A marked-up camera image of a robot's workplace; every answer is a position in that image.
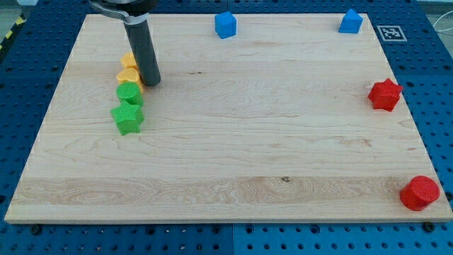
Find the green star block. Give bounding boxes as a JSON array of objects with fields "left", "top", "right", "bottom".
[{"left": 110, "top": 101, "right": 144, "bottom": 135}]

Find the red star block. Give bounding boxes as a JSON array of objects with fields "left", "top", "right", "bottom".
[{"left": 367, "top": 79, "right": 403, "bottom": 112}]

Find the wooden board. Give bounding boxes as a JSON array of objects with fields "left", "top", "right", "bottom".
[{"left": 5, "top": 13, "right": 452, "bottom": 224}]

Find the green cylinder block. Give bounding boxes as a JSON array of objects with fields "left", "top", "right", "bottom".
[{"left": 116, "top": 81, "right": 144, "bottom": 107}]

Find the blue cube block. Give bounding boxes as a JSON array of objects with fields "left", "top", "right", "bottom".
[{"left": 214, "top": 11, "right": 237, "bottom": 39}]

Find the yellow heart block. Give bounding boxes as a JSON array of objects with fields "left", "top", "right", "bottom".
[{"left": 116, "top": 68, "right": 144, "bottom": 93}]

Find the yellow block behind rod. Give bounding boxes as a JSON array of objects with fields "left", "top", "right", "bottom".
[{"left": 120, "top": 52, "right": 138, "bottom": 70}]

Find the grey cylindrical pointer rod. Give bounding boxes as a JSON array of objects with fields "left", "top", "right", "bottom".
[{"left": 124, "top": 18, "right": 161, "bottom": 86}]

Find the blue pentagon block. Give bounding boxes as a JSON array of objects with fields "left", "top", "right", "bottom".
[{"left": 338, "top": 8, "right": 363, "bottom": 34}]

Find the fiducial marker tag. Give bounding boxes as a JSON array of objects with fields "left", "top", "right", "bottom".
[{"left": 377, "top": 25, "right": 407, "bottom": 42}]

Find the red cylinder block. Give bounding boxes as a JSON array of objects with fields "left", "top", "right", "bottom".
[{"left": 399, "top": 176, "right": 440, "bottom": 211}]

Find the white cable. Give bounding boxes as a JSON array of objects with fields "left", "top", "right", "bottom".
[{"left": 432, "top": 10, "right": 453, "bottom": 37}]

